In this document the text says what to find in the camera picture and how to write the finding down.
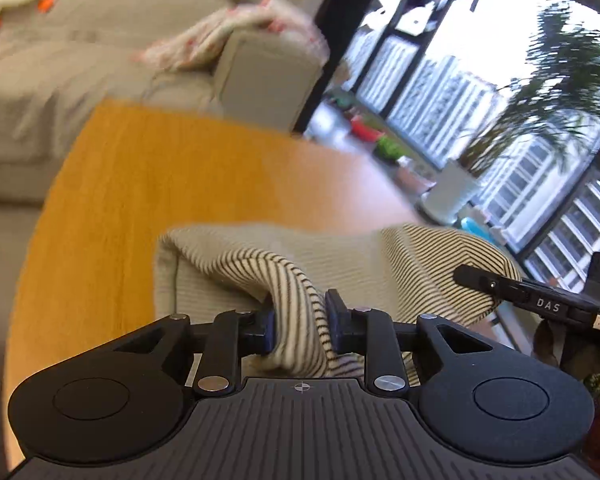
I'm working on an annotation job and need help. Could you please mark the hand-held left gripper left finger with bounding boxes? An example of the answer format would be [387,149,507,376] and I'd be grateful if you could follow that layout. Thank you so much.
[114,310,276,397]

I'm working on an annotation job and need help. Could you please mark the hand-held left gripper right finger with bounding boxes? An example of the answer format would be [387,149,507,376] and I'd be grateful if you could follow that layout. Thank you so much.
[325,289,486,398]

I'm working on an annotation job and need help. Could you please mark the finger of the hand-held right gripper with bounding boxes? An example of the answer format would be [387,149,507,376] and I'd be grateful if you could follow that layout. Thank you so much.
[452,265,528,306]

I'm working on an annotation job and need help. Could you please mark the striped knit garment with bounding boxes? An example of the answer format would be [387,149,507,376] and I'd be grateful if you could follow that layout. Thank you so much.
[152,225,523,378]

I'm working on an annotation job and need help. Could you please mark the dark cloth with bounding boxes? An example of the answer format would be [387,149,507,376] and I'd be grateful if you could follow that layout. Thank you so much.
[534,319,600,397]

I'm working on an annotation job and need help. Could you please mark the blue basin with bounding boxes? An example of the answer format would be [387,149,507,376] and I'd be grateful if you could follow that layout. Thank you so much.
[457,215,492,235]

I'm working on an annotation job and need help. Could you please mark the white ribbed plant pot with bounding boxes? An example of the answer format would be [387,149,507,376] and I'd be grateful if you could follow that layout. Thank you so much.
[422,160,482,224]

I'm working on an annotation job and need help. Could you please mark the pink basin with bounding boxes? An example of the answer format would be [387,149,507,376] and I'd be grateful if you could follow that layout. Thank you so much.
[395,157,435,193]

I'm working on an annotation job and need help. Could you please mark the small green potted plant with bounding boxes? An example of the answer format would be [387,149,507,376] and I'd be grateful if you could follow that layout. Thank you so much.
[376,137,402,162]

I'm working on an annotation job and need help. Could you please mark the red basin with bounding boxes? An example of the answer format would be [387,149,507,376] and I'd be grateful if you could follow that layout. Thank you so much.
[350,117,385,143]

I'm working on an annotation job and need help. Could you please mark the large black-framed window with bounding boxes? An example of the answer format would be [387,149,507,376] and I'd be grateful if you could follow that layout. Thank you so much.
[330,0,600,291]

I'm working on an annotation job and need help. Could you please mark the tall palm plant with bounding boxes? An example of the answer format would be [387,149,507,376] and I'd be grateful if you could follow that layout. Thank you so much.
[460,0,600,181]

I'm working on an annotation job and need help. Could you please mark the pink floral blanket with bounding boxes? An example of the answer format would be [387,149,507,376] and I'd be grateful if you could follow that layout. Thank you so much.
[130,0,331,73]

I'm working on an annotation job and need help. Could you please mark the grey covered sofa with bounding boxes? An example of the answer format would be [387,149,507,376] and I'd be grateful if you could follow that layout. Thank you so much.
[0,0,331,206]

